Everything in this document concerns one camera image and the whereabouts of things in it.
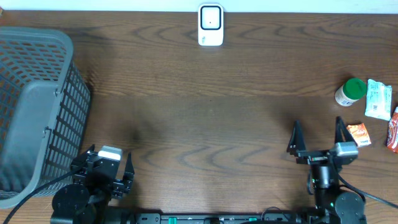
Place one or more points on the dark grey plastic basket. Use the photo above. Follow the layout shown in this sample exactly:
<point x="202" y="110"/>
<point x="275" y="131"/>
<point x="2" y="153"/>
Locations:
<point x="44" y="107"/>

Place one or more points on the green lid jar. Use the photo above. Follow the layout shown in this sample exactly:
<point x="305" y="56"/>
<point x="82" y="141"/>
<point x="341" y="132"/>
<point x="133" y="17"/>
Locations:
<point x="350" y="92"/>

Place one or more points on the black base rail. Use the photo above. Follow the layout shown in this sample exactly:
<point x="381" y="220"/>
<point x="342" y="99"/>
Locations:
<point x="272" y="217"/>

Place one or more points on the white tissue pack orange print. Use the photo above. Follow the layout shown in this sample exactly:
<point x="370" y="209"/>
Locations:
<point x="360" y="134"/>

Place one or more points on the orange chocolate bar wrapper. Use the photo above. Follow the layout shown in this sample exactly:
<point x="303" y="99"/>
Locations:
<point x="392" y="132"/>

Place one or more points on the mint green wipes packet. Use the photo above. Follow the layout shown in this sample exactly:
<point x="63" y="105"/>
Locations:
<point x="378" y="100"/>

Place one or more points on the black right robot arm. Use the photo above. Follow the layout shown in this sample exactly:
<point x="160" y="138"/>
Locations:
<point x="335" y="202"/>

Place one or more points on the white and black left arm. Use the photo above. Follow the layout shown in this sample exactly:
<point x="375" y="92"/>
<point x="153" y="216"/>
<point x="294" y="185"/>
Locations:
<point x="74" y="203"/>

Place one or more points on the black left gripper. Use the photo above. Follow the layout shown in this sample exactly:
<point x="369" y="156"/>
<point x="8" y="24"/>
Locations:
<point x="118" y="188"/>

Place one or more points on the white barcode scanner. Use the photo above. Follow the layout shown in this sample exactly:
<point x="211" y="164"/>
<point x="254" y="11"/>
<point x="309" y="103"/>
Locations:
<point x="210" y="25"/>

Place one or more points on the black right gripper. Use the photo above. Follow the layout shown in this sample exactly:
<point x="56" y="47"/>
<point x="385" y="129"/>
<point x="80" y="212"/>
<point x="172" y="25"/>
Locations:
<point x="298" y="147"/>

